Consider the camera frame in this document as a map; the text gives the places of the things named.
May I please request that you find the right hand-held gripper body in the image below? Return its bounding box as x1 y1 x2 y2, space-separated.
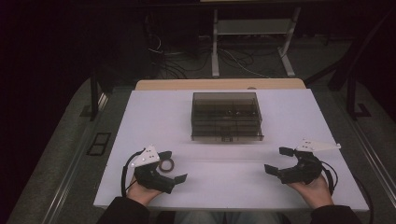
277 138 342 186

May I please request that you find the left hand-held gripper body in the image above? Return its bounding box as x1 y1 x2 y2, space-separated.
130 144 176 195

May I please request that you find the brown tape roll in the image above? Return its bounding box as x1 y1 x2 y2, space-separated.
158 158 175 173

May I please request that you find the dark clear drawer box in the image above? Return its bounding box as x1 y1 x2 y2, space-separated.
191 91 265 144

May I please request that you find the person's left hand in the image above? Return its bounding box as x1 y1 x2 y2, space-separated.
125 175 164 207

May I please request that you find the person's right hand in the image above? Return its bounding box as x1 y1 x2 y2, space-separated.
286 174 334 209

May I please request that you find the wooden table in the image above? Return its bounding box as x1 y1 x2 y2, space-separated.
134 77 307 91

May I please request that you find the black metal stand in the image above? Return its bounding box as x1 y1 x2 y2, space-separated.
346 69 372 121

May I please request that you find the white metal stand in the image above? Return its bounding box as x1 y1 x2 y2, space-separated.
210 7 303 78

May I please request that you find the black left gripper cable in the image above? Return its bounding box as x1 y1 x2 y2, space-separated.
120 148 147 198

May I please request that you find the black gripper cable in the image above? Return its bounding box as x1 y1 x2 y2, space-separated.
120 148 147 198
319 160 375 224

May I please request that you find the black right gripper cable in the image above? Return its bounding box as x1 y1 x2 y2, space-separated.
319 160 375 224

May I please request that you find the black rectangular floor frame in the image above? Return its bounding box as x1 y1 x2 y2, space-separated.
86 132 112 157

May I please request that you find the metal floor rail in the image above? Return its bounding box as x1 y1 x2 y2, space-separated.
337 101 396 202
41 92 110 224

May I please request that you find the tangle of black floor cables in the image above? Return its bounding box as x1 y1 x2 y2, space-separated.
144 15 269 79

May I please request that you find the white floor cable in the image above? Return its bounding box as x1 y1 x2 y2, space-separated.
222 48 270 78

